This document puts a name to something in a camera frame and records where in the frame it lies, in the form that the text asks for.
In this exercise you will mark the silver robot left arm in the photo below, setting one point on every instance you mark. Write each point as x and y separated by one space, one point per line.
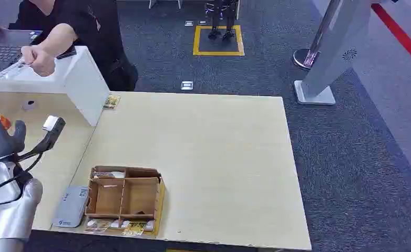
14 215

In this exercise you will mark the white furniture legs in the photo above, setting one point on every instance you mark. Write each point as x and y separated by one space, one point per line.
152 3

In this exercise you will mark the card with pale face print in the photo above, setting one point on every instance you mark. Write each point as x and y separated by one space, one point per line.
97 225

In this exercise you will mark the orange drink bottle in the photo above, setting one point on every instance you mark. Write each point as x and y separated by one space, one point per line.
5 122

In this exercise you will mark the small steel floor socket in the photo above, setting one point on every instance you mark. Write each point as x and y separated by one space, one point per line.
189 23
202 23

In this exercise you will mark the yellow black printed card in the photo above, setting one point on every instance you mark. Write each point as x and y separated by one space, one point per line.
134 229

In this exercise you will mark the person's left hand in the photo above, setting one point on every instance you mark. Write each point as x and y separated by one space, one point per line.
40 62

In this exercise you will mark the black adapter box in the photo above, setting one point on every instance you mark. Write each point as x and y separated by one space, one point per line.
68 54

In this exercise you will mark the dark laptop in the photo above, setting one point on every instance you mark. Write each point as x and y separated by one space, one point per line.
0 52

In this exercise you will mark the white raised counter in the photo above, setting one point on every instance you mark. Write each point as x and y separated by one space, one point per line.
83 87

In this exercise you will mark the cards stacked in box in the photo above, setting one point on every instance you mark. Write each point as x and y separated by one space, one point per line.
109 174

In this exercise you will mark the person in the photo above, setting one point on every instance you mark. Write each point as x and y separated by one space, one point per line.
97 45

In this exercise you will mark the grey card reader device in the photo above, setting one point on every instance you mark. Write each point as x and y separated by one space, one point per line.
71 207

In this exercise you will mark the small white printed card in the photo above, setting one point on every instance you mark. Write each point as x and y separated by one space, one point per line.
119 224

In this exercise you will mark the chrome stanchion post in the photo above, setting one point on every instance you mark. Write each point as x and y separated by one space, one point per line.
308 57

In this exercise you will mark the small grey edge card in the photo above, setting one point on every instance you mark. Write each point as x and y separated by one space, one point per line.
149 226

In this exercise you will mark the black background robot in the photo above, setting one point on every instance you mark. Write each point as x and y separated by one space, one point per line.
220 17

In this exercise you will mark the large steel floor socket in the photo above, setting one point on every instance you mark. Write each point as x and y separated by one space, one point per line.
187 85

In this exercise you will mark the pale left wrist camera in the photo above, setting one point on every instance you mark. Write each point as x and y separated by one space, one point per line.
51 125

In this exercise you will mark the grey kiosk stand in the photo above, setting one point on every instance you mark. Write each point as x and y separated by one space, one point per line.
331 52

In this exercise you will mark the wooden card box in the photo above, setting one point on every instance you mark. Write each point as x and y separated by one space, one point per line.
136 198

